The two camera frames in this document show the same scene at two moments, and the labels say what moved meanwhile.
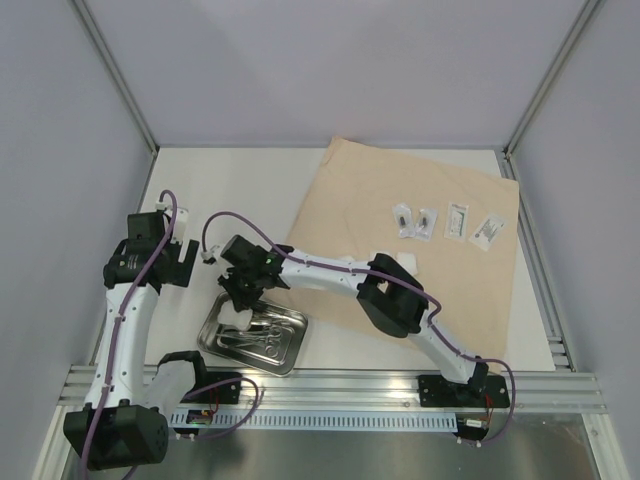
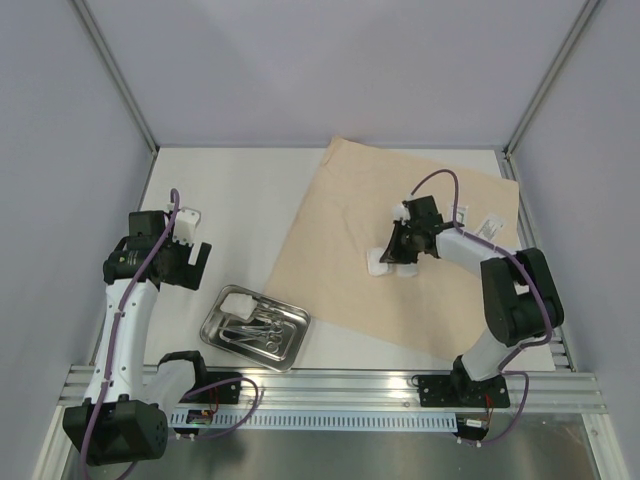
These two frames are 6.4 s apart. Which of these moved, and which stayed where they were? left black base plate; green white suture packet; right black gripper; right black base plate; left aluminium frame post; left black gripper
Moved: right black gripper
Stayed: left aluminium frame post; right black base plate; left black gripper; left black base plate; green white suture packet
